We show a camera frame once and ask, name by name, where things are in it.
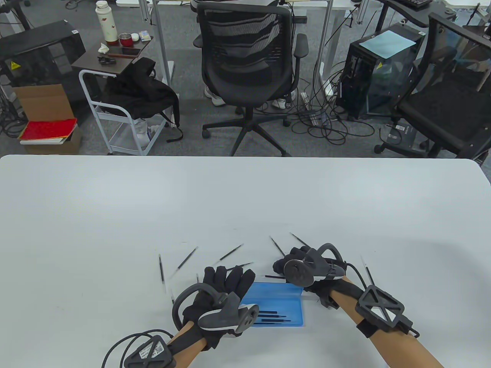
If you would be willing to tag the person's left hand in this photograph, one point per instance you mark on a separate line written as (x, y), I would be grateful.
(226, 281)

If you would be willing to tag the person's right hand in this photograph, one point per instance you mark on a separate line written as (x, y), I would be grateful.
(282, 265)

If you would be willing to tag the pen refills group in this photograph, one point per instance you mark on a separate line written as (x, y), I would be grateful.
(231, 252)

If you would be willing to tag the blue plastic stationery box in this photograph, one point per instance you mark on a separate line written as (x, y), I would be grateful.
(284, 303)

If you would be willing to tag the person's left forearm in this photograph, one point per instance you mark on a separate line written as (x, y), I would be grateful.
(191, 352)

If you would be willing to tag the person's right forearm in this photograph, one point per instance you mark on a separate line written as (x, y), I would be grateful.
(402, 349)

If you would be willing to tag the low cardboard box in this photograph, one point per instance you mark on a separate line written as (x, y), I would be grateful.
(73, 143)

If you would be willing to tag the open cardboard box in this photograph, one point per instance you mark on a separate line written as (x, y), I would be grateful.
(42, 103)

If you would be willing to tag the white power strip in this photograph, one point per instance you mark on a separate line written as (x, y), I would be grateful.
(307, 101)

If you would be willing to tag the clear plastic bottle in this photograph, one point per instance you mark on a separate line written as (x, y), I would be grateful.
(142, 130)

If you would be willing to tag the black floor device with label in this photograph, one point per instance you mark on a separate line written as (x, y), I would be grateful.
(406, 134)

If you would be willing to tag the black mesh office chair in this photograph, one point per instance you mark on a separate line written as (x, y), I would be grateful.
(245, 76)

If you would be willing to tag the black glass-sided computer tower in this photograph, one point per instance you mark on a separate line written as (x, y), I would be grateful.
(356, 76)

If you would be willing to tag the black backpack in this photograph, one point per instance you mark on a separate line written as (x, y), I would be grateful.
(140, 92)

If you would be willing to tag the black mesh armchair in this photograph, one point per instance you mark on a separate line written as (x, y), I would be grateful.
(441, 111)

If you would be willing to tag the white book stack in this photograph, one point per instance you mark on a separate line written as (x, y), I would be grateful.
(40, 142)

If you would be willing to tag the red folder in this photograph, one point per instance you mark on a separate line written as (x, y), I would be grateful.
(48, 129)

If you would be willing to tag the light blue paper sheet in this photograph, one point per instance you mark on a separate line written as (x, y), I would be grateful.
(387, 43)

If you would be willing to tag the dark smartphone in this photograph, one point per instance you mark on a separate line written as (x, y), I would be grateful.
(130, 51)

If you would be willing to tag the white desk with metal legs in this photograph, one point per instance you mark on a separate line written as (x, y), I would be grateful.
(163, 38)

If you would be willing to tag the small black clip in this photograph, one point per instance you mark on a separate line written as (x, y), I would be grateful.
(104, 60)

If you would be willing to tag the white cart with dark top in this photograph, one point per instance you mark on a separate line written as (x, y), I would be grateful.
(88, 63)

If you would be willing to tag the small blue yellow packet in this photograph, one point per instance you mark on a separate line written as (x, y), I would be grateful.
(145, 35)

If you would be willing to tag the red metal cup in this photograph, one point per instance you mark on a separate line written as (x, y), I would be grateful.
(125, 39)

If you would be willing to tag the crumpled white tissue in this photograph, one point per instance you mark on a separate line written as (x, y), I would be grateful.
(102, 48)

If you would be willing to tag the black desk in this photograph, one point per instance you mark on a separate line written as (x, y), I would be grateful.
(402, 11)

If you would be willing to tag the white thermos bottle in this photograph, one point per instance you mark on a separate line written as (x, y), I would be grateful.
(106, 23)

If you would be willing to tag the black keyboard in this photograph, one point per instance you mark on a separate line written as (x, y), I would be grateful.
(418, 3)

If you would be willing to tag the black desk frame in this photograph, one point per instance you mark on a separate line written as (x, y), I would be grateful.
(17, 11)

